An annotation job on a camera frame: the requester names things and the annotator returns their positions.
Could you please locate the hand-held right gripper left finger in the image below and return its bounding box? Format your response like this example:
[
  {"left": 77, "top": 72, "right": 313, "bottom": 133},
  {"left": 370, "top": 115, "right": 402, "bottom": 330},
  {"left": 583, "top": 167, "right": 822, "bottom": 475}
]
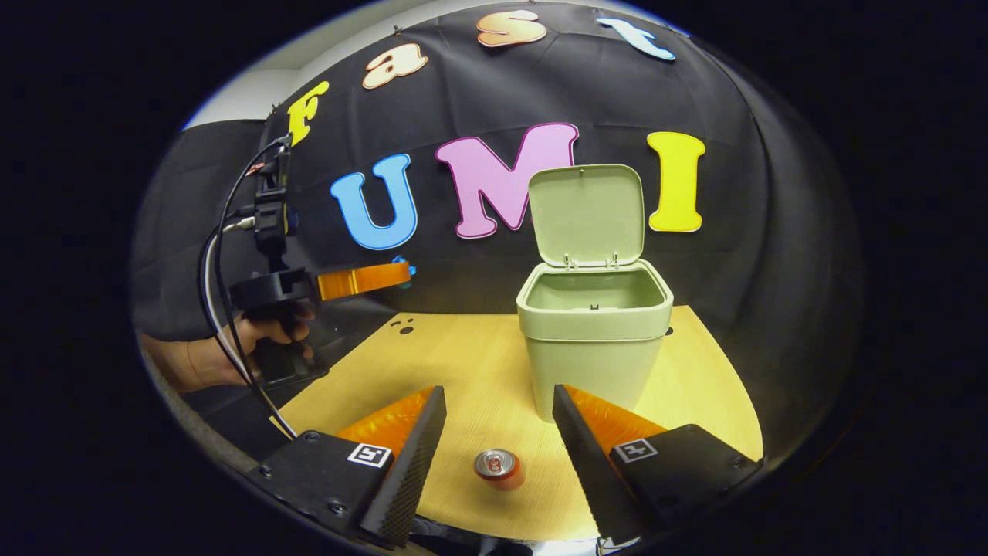
[{"left": 247, "top": 386, "right": 448, "bottom": 548}]

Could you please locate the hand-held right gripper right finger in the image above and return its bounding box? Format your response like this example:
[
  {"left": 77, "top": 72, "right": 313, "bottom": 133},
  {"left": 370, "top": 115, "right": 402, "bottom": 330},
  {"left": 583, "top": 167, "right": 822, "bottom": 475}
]
[{"left": 552, "top": 384, "right": 763, "bottom": 545}]

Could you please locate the red pop can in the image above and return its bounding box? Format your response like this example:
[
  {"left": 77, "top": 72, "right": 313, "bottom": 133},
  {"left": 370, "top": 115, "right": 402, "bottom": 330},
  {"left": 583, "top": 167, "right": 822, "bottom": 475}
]
[{"left": 473, "top": 449, "right": 526, "bottom": 492}]

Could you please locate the pale green desktop garbage bin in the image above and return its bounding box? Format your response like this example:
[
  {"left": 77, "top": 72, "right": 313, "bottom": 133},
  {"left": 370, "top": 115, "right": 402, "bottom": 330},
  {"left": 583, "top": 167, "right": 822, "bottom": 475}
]
[{"left": 516, "top": 164, "right": 674, "bottom": 423}]

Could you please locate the wooden desktop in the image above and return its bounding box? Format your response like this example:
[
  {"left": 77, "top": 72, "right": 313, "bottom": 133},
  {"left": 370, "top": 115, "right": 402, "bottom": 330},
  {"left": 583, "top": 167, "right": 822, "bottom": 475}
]
[{"left": 270, "top": 305, "right": 763, "bottom": 541}]

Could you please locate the black backdrop cloth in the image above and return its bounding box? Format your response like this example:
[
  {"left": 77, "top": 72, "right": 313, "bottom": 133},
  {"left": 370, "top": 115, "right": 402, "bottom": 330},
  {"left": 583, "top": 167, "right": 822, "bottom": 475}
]
[{"left": 131, "top": 0, "right": 865, "bottom": 464}]

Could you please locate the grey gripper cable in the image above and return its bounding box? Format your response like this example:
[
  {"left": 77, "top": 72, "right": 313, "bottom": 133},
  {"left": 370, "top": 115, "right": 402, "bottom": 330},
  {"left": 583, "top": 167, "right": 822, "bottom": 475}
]
[{"left": 202, "top": 218, "right": 257, "bottom": 379}]

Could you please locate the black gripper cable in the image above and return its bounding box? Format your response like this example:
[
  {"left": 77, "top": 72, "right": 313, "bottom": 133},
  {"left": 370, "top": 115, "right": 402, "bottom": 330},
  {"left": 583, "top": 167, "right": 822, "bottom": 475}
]
[{"left": 197, "top": 137, "right": 300, "bottom": 441}]

